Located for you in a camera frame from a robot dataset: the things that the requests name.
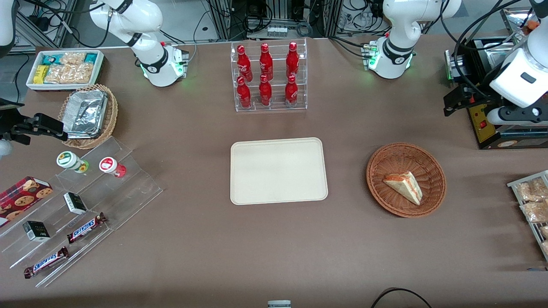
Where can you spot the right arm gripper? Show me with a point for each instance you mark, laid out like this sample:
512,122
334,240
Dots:
9,122

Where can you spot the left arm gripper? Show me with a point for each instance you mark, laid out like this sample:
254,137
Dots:
480,91

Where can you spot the triangular sandwich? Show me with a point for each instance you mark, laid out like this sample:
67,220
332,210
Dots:
404,185

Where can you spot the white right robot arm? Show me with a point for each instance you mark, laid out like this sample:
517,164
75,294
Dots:
145,17

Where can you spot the light tan wicker basket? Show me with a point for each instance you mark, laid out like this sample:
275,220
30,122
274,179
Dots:
109,119

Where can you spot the brown round wicker basket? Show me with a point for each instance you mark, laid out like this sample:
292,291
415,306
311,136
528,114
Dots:
389,171

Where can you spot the cream plastic tray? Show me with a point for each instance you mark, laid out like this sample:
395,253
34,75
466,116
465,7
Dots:
278,171

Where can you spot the black and yellow sealing machine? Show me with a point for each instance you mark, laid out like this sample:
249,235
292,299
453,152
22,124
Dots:
483,124

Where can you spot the green lidded yogurt cup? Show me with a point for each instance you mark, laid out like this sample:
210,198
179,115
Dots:
70,161

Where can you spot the white rectangular snack bin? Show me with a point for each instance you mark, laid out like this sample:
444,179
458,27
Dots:
64,87

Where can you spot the stack of foil trays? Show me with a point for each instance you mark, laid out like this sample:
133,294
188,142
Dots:
85,113

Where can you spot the yellow snack pack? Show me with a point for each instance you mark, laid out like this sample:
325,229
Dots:
40,73

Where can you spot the clear bag of crackers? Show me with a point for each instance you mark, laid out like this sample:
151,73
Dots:
72,59
68,73

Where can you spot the red tartan cookie box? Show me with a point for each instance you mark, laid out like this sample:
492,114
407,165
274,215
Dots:
23,196

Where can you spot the teal snack pack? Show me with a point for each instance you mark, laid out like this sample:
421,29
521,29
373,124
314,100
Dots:
90,57
51,59

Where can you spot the small black box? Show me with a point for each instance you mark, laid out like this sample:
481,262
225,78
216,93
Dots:
36,231
75,203

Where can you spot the red lidded yogurt cup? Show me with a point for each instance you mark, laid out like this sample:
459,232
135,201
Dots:
110,166

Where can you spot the silver foil bag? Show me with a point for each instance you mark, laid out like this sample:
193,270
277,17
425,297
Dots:
516,21

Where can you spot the clear bag of pastry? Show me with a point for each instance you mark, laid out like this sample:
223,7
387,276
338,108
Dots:
535,211
531,189
545,248
544,232

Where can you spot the clear acrylic stepped stand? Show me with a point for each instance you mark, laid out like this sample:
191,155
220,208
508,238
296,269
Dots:
128,188

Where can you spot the Snickers chocolate bar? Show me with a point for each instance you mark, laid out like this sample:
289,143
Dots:
46,262
85,227

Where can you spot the red cola can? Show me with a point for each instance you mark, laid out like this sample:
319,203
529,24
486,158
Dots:
291,90
292,57

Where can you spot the clear acrylic bottle rack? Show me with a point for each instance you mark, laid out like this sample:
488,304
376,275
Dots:
278,42

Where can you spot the white terminal block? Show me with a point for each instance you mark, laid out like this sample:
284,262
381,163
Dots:
277,31

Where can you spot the red cola bottle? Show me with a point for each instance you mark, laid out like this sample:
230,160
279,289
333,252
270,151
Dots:
243,60
265,90
244,92
265,60

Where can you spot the small grey device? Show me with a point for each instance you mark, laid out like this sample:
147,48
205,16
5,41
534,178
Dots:
279,304

